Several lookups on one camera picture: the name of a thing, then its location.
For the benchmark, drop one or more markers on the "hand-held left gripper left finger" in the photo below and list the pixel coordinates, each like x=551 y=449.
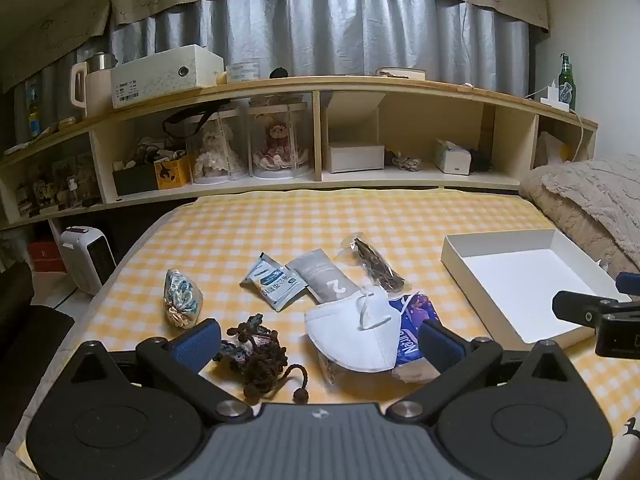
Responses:
x=200 y=342

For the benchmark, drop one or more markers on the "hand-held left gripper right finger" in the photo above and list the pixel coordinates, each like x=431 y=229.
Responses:
x=437 y=345

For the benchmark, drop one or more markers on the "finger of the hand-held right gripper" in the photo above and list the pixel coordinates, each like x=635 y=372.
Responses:
x=575 y=306
x=629 y=282

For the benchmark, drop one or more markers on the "blue purple soft packet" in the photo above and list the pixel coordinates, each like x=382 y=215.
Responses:
x=420 y=312

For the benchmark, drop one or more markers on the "white cardboard box tray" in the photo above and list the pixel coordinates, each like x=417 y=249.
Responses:
x=525 y=280

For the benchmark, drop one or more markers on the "clear bag with brown item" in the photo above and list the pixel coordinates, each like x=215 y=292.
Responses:
x=375 y=265

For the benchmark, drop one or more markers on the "grey soft packet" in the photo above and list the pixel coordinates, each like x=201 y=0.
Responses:
x=320 y=272

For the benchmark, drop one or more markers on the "brown knitted yarn item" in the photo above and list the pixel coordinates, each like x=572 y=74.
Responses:
x=260 y=350

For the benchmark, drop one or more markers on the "white face mask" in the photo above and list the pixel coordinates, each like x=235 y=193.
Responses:
x=350 y=335

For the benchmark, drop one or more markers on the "beige fluffy blanket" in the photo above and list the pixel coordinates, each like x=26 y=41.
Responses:
x=590 y=195

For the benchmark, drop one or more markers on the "blue white wipes packet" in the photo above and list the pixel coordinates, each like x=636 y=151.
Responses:
x=272 y=280

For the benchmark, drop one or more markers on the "yellow checked bed sheet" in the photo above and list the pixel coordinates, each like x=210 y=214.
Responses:
x=260 y=225

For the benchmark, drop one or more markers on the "white space heater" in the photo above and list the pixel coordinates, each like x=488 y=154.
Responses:
x=87 y=260

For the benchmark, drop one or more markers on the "white paper bag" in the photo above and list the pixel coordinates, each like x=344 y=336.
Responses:
x=551 y=150

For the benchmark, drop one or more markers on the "yellow printed box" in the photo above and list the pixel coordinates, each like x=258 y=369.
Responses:
x=172 y=172

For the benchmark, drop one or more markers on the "doll in clear case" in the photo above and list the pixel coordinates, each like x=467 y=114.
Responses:
x=305 y=160
x=220 y=170

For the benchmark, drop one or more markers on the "black furniture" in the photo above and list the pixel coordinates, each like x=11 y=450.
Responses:
x=25 y=340

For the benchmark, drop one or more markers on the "black open box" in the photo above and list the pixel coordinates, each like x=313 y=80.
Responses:
x=134 y=179

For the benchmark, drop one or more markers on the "red box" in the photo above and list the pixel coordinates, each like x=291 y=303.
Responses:
x=46 y=256

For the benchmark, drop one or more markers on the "white tissue box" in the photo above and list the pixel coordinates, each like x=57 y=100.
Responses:
x=452 y=160

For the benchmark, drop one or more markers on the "knotted fabric bundle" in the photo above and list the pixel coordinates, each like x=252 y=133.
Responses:
x=407 y=161

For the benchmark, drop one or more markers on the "white plush doll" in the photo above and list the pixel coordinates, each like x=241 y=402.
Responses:
x=215 y=147

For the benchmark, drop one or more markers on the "small white model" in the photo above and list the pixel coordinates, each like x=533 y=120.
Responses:
x=554 y=96

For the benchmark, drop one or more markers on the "small white storage box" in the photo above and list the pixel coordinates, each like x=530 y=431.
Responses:
x=355 y=157

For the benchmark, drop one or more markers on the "green glass bottle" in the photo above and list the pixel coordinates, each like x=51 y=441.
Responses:
x=566 y=85

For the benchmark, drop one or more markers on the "pink plush doll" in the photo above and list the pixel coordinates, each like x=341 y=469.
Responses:
x=276 y=145

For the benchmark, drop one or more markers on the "group of small plush bears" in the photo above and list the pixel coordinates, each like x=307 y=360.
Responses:
x=55 y=185

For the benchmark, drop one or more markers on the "white shoe box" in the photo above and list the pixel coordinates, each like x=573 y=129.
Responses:
x=165 y=75

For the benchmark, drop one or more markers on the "white round tub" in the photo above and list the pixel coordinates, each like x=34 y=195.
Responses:
x=243 y=72

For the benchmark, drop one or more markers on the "wooden headboard shelf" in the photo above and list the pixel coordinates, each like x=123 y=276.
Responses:
x=350 y=85

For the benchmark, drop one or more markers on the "cream electric kettle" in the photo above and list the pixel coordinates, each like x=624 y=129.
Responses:
x=92 y=82

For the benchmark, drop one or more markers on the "blue yellow bottle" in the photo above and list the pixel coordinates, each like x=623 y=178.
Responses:
x=33 y=110

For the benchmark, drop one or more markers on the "grey curtain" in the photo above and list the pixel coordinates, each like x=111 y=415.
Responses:
x=330 y=30

